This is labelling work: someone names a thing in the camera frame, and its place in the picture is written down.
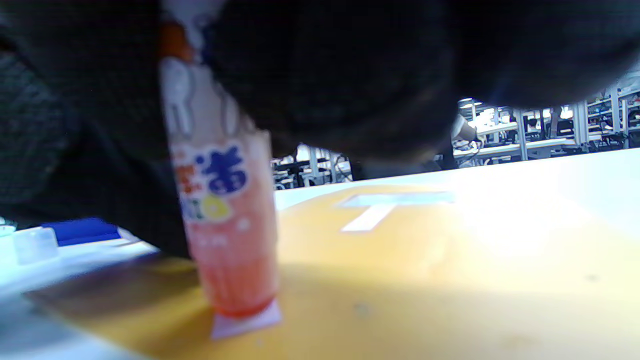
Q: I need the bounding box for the clear glue stick cap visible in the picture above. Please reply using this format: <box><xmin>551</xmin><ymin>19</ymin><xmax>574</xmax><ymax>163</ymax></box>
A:
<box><xmin>14</xmin><ymin>226</ymin><xmax>60</xmax><ymax>265</ymax></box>

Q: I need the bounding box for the blue plastic file rack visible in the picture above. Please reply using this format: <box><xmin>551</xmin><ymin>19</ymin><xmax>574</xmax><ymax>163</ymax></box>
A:
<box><xmin>42</xmin><ymin>216</ymin><xmax>122</xmax><ymax>247</ymax></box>

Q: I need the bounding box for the person's right hand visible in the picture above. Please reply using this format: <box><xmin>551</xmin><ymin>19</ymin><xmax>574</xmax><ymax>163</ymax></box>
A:
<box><xmin>0</xmin><ymin>0</ymin><xmax>640</xmax><ymax>165</ymax></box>

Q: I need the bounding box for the person's left hand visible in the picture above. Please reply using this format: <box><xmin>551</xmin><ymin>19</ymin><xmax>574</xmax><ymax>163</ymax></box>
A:
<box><xmin>0</xmin><ymin>50</ymin><xmax>192</xmax><ymax>259</ymax></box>

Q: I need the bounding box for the white metal shelving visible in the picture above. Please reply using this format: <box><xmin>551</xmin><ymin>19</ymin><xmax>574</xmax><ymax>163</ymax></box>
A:
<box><xmin>272</xmin><ymin>70</ymin><xmax>640</xmax><ymax>191</ymax></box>

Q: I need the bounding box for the orange L-shaped folder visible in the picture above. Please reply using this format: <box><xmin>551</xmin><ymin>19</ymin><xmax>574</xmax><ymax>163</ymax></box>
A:
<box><xmin>25</xmin><ymin>184</ymin><xmax>640</xmax><ymax>360</ymax></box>

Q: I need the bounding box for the pink glue stick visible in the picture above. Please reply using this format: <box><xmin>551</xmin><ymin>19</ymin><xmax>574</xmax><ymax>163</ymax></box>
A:
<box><xmin>160</xmin><ymin>0</ymin><xmax>281</xmax><ymax>318</ymax></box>

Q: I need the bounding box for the white paper label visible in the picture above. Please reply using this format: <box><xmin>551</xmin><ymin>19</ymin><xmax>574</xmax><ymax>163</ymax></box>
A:
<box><xmin>336</xmin><ymin>191</ymin><xmax>456</xmax><ymax>208</ymax></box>

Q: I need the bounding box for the lavender sticky note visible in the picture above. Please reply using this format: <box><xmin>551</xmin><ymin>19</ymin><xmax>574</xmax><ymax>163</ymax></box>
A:
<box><xmin>210</xmin><ymin>299</ymin><xmax>284</xmax><ymax>341</ymax></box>

